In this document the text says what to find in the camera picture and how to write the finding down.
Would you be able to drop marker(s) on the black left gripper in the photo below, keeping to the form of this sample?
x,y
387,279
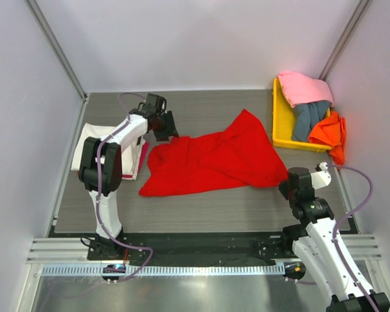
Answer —
x,y
171,130

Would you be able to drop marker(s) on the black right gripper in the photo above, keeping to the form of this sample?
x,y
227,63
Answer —
x,y
285,187

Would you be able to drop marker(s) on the red t shirt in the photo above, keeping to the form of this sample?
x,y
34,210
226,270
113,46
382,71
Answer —
x,y
239,156

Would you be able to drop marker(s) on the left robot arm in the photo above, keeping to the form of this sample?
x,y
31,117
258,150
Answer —
x,y
100,168

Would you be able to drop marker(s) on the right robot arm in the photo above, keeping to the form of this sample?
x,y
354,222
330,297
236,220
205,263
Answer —
x,y
317,242

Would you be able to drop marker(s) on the folded white t shirt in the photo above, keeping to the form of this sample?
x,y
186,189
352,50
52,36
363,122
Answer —
x,y
89,136

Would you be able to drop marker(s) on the orange t shirt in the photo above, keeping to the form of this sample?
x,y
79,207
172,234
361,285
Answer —
x,y
331,132

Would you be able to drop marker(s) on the grey t shirt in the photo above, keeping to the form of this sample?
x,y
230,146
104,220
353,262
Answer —
x,y
307,116

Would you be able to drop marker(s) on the yellow plastic bin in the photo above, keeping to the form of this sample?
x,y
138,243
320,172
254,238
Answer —
x,y
283,121

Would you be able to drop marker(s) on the pink t shirt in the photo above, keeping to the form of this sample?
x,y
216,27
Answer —
x,y
299,89

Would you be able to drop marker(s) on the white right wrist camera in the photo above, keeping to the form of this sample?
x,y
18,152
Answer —
x,y
321,177

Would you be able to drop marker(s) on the aluminium front rail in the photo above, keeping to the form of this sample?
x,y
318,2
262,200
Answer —
x,y
362,247

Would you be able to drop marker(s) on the slotted white cable duct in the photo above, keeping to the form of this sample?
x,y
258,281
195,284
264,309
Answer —
x,y
117,270

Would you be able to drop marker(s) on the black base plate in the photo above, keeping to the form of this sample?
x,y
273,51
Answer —
x,y
220,249

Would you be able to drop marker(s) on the left aluminium corner post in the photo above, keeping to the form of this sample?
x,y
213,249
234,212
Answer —
x,y
55,46

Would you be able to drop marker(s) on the aluminium corner post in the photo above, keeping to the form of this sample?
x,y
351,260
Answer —
x,y
55,46
345,37

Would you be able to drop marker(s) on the right aluminium corner post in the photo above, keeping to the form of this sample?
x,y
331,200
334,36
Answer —
x,y
345,37

